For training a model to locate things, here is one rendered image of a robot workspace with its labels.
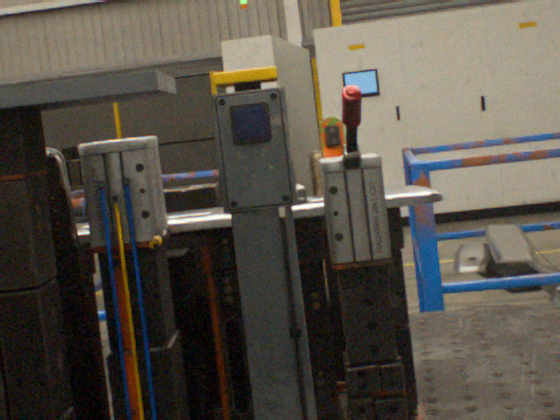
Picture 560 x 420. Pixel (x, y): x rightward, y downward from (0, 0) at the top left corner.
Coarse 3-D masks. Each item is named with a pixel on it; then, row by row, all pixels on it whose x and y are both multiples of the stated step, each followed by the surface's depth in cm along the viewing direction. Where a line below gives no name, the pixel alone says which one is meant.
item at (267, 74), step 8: (224, 72) 85; (232, 72) 85; (240, 72) 85; (248, 72) 85; (256, 72) 85; (264, 72) 85; (272, 72) 85; (216, 80) 85; (224, 80) 85; (232, 80) 85; (240, 80) 85; (248, 80) 85; (256, 80) 85; (264, 80) 86; (272, 80) 87; (240, 88) 87; (248, 88) 87; (256, 88) 87
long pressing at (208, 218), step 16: (384, 192) 122; (400, 192) 119; (416, 192) 113; (432, 192) 113; (208, 208) 129; (304, 208) 113; (320, 208) 113; (80, 224) 128; (176, 224) 113; (192, 224) 113; (208, 224) 113; (224, 224) 113; (80, 240) 113
